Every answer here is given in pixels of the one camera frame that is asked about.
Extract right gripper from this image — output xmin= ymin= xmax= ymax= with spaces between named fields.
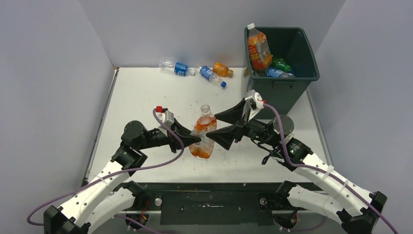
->
xmin=206 ymin=98 xmax=280 ymax=149

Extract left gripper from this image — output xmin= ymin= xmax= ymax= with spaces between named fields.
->
xmin=137 ymin=118 xmax=201 ymax=153

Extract slim blue label bottle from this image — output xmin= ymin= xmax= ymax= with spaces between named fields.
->
xmin=266 ymin=68 xmax=296 ymax=78

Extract large orange label bottle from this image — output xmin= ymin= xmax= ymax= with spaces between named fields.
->
xmin=247 ymin=23 xmax=273 ymax=70

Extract green plastic bottle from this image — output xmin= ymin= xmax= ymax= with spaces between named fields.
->
xmin=272 ymin=57 xmax=292 ymax=73

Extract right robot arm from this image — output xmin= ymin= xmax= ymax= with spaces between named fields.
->
xmin=206 ymin=100 xmax=387 ymax=234

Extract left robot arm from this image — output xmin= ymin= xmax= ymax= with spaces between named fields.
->
xmin=43 ymin=120 xmax=201 ymax=234

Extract dark green plastic bin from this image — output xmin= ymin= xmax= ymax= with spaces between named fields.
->
xmin=244 ymin=26 xmax=320 ymax=114

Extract orange juice bottle far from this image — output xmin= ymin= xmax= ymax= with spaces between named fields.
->
xmin=213 ymin=62 xmax=233 ymax=78

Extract blue label bottle blue cap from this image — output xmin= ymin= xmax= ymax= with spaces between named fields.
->
xmin=199 ymin=66 xmax=227 ymax=88

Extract clear bottle blue label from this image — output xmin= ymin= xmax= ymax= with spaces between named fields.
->
xmin=159 ymin=59 xmax=195 ymax=77

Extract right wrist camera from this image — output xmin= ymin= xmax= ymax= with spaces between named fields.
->
xmin=244 ymin=89 xmax=264 ymax=111

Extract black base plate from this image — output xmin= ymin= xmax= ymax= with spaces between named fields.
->
xmin=103 ymin=182 xmax=310 ymax=227

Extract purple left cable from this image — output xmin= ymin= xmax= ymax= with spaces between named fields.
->
xmin=26 ymin=108 xmax=185 ymax=227

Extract purple cable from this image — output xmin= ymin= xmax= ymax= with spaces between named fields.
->
xmin=26 ymin=108 xmax=185 ymax=227
xmin=263 ymin=102 xmax=399 ymax=234

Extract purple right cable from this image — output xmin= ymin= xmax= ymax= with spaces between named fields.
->
xmin=263 ymin=102 xmax=399 ymax=234

